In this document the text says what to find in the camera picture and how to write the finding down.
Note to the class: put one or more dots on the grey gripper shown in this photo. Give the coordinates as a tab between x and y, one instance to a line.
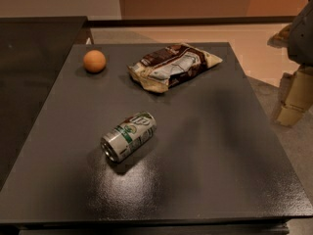
301	39

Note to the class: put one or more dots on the green silver 7up can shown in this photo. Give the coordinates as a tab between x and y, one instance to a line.
128	136

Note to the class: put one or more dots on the brown white snack bag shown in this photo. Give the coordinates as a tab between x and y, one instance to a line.
172	65

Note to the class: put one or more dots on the orange ball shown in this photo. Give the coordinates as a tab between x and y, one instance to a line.
94	61

